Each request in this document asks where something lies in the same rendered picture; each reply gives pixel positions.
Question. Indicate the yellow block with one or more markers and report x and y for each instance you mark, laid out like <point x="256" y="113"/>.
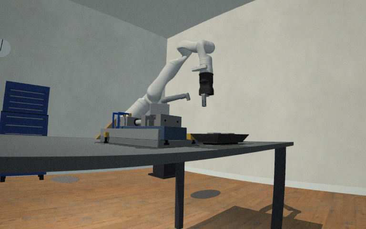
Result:
<point x="190" y="137"/>

